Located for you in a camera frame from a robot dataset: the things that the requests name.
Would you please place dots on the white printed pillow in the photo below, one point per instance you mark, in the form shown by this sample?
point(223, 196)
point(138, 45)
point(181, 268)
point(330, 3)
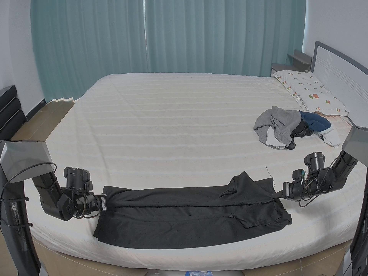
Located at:
point(310, 92)

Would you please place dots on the black T-shirt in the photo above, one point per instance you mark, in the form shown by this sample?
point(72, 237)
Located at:
point(187, 214)

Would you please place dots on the blue-green curtain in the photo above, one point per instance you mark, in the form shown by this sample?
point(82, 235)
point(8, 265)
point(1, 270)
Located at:
point(86, 39)
point(218, 24)

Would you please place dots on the pile of clothes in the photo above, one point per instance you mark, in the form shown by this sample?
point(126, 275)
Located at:
point(279, 122)

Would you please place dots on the bed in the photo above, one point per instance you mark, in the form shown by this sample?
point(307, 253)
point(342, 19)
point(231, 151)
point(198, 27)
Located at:
point(172, 111)

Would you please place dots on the black chest of drawers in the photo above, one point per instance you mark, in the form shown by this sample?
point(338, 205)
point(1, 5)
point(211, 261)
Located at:
point(11, 111)

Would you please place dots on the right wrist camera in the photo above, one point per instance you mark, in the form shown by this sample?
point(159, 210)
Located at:
point(298, 175)

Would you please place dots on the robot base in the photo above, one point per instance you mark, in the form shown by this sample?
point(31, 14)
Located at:
point(198, 273)

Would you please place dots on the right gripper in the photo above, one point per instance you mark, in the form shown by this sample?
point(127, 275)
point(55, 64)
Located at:
point(294, 191)

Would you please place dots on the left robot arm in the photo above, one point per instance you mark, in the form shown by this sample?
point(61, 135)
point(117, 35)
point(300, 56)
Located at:
point(26, 159)

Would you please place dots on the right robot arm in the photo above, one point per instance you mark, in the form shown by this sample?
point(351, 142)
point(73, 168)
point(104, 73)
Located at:
point(336, 177)

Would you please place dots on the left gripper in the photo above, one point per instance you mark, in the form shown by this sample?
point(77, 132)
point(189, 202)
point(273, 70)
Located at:
point(96, 203)

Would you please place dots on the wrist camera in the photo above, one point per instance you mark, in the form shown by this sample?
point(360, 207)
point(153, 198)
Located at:
point(298, 175)
point(88, 186)

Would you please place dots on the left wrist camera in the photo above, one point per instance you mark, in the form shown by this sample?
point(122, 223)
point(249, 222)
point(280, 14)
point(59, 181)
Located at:
point(88, 186)

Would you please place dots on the grey bedside table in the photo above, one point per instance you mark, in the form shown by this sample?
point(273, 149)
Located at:
point(300, 57)

